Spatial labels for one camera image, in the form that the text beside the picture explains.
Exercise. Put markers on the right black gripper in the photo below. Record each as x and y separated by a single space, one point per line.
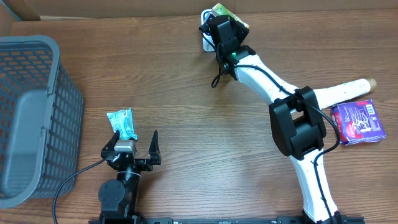
205 28

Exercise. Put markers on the grey plastic mesh basket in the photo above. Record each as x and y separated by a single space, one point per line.
41 121

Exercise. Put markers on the green yellow snack pouch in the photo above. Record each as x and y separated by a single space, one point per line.
221 10

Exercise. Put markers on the white tube gold cap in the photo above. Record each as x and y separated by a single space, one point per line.
347 91

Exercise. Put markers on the white barcode scanner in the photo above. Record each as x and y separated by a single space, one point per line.
207 40

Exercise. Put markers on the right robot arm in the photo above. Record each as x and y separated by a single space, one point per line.
297 121

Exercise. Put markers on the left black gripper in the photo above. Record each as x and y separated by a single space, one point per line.
137 162

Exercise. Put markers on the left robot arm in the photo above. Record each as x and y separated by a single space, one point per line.
118 196

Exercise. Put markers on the teal wet wipes pack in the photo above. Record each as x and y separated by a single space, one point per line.
122 121

